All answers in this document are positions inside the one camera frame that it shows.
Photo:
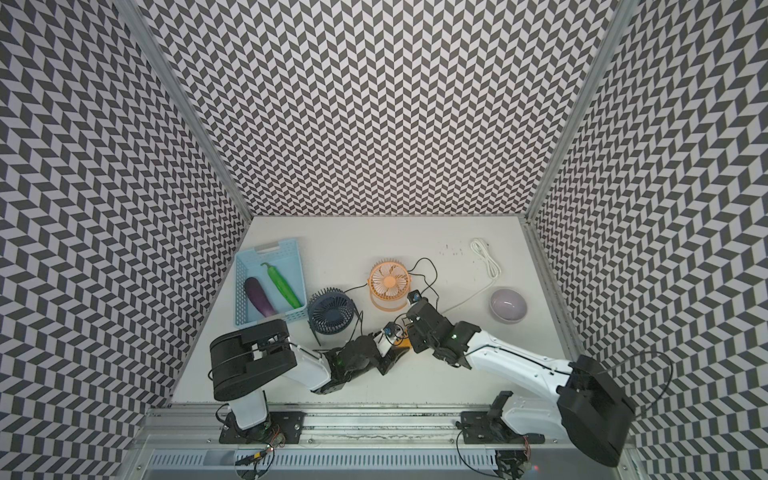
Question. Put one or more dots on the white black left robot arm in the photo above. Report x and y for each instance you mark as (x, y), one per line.
(245, 361)

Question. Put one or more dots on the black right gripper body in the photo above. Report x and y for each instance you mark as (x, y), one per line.
(419, 342)

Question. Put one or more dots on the orange power strip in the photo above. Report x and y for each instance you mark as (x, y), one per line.
(402, 340)

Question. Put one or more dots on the green toy pepper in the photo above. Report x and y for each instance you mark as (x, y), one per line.
(282, 286)

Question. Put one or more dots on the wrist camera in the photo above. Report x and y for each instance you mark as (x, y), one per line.
(414, 297)
(391, 333)

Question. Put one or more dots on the aluminium corner post left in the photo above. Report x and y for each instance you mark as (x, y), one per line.
(134, 20)

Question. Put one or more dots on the purple toy eggplant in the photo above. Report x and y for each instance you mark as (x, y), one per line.
(258, 298)

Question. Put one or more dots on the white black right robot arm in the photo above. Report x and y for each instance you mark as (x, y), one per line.
(579, 399)

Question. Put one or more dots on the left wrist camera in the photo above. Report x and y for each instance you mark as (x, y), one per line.
(391, 333)

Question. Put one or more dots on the aluminium front rail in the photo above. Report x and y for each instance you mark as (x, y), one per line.
(348, 441)

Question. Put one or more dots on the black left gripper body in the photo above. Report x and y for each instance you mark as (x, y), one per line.
(383, 363)

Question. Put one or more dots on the aluminium corner post right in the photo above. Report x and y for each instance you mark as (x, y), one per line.
(619, 23)

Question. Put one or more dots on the dark blue desk fan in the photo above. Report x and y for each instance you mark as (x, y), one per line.
(330, 311)

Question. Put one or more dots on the light blue plastic basket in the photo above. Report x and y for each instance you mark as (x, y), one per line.
(285, 256)

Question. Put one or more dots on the orange desk fan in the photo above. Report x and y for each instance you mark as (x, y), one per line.
(389, 283)

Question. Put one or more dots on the aluminium corner post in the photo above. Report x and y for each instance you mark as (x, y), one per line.
(619, 23)
(134, 20)

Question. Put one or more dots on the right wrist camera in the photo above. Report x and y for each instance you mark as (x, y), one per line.
(414, 297)

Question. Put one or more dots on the lilac bowl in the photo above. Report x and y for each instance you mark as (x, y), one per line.
(508, 306)

